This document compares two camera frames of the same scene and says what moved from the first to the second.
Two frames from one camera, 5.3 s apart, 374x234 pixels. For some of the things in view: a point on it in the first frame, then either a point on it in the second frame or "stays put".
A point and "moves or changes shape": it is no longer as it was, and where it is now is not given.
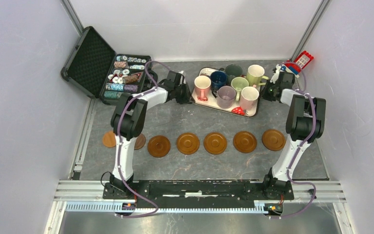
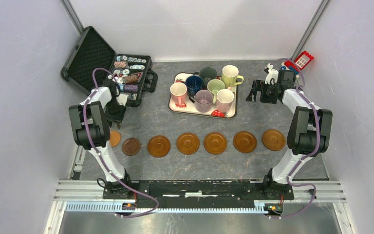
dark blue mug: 218,79 → 194,83
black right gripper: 262,93 stays put
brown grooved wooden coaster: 158,146 stays put
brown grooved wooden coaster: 273,139 stays put
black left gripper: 188,98 → 118,117
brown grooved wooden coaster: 215,143 stays put
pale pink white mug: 249,96 → 224,100
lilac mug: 225,96 → 203,99
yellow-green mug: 255,74 → 230,77
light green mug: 237,83 → 214,86
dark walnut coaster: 140,142 moves or changes shape
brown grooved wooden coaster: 188,143 stays put
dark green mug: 233,70 → 207,74
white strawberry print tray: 213,87 → 190,107
